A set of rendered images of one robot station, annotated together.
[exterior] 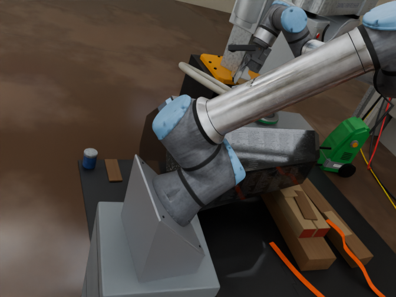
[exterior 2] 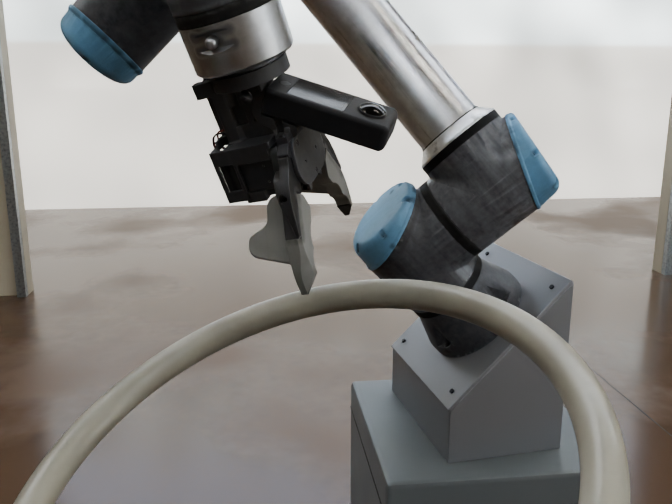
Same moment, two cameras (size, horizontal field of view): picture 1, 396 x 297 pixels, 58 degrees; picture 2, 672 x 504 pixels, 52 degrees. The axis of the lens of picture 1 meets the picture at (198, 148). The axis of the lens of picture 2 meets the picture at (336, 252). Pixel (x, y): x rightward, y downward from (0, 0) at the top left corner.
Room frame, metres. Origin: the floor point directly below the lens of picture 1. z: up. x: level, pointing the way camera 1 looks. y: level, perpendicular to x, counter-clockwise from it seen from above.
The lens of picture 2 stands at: (2.08, 0.18, 1.46)
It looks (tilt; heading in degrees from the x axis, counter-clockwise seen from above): 14 degrees down; 199
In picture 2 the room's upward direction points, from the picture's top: straight up
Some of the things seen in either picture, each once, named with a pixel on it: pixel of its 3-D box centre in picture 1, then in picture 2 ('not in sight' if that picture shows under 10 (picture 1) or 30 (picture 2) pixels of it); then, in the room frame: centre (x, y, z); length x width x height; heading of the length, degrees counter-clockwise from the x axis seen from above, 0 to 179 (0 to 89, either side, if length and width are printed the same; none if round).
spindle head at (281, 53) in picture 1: (297, 49); not in sight; (2.28, -0.38, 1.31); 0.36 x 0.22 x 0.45; 151
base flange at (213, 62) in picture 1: (233, 69); not in sight; (3.05, -0.06, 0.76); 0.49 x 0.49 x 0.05; 32
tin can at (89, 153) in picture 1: (89, 158); not in sight; (2.08, 0.75, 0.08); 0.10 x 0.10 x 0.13
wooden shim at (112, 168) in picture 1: (113, 170); not in sight; (2.11, 0.57, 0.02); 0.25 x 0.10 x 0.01; 32
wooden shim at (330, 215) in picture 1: (337, 223); not in sight; (2.27, -1.25, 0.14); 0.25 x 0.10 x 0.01; 37
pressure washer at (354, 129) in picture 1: (350, 133); not in sight; (3.36, -1.40, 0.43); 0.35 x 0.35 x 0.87; 17
